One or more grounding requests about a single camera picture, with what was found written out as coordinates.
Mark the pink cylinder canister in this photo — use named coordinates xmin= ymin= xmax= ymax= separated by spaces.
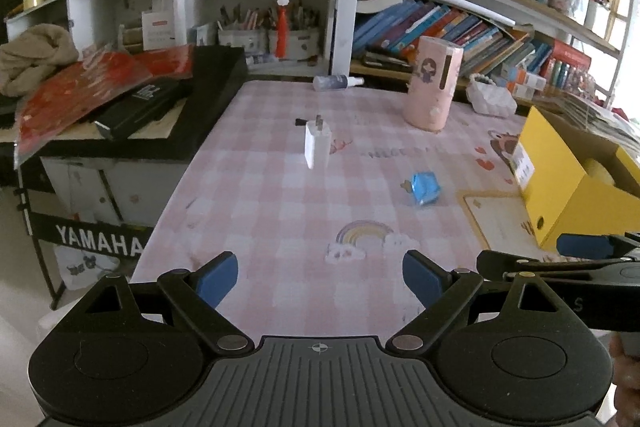
xmin=403 ymin=35 xmax=464 ymax=132

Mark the tall bookshelf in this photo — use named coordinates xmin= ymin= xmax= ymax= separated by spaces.
xmin=330 ymin=0 xmax=636 ymax=108

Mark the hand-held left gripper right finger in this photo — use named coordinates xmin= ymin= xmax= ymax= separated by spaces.
xmin=386 ymin=249 xmax=572 ymax=356

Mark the blue foil packet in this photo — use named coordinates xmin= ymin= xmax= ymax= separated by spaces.
xmin=401 ymin=171 xmax=444 ymax=206

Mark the orange and white box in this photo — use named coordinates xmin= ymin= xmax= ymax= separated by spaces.
xmin=499 ymin=63 xmax=549 ymax=101

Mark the black flat case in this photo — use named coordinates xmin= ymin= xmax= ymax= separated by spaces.
xmin=93 ymin=79 xmax=194 ymax=141

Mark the white card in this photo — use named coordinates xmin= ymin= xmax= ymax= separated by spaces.
xmin=141 ymin=9 xmax=177 ymax=50

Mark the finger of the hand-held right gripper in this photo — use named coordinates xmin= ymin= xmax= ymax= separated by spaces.
xmin=556 ymin=231 xmax=640 ymax=261
xmin=475 ymin=249 xmax=640 ymax=282

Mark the black keyboard stand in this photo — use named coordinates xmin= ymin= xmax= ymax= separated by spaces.
xmin=15 ymin=159 xmax=151 ymax=310

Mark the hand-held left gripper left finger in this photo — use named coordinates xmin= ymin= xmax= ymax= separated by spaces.
xmin=75 ymin=251 xmax=255 ymax=356

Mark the person's right hand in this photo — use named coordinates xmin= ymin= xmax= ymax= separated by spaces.
xmin=608 ymin=332 xmax=640 ymax=427

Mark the beige cloth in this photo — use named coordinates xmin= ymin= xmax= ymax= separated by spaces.
xmin=0 ymin=23 xmax=81 ymax=98

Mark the long row of colourful books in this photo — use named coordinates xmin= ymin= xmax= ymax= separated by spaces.
xmin=351 ymin=0 xmax=552 ymax=81

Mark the stack of newspapers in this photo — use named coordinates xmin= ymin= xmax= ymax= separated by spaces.
xmin=549 ymin=88 xmax=640 ymax=158

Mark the pink checked tablecloth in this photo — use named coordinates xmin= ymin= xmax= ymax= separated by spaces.
xmin=130 ymin=79 xmax=573 ymax=343

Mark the white drawer cabinet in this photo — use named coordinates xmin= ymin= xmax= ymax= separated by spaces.
xmin=39 ymin=156 xmax=194 ymax=229

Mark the yellow cardboard box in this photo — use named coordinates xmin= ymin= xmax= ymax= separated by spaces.
xmin=509 ymin=105 xmax=640 ymax=254

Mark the white pen holder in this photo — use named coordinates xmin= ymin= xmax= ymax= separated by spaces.
xmin=269 ymin=0 xmax=322 ymax=59
xmin=217 ymin=6 xmax=269 ymax=54

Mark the clear spray bottle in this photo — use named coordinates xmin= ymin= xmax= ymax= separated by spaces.
xmin=313 ymin=75 xmax=364 ymax=92

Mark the black digital piano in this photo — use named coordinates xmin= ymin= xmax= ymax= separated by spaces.
xmin=0 ymin=45 xmax=250 ymax=164

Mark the red and white bottle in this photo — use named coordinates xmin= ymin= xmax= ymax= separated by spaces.
xmin=275 ymin=0 xmax=292 ymax=58

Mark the white printed cloth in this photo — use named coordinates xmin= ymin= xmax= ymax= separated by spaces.
xmin=53 ymin=246 xmax=122 ymax=291

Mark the white charger plug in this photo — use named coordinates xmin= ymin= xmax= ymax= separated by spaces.
xmin=304 ymin=114 xmax=332 ymax=170

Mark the red printed plastic bag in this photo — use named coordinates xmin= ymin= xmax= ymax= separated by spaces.
xmin=14 ymin=44 xmax=197 ymax=158

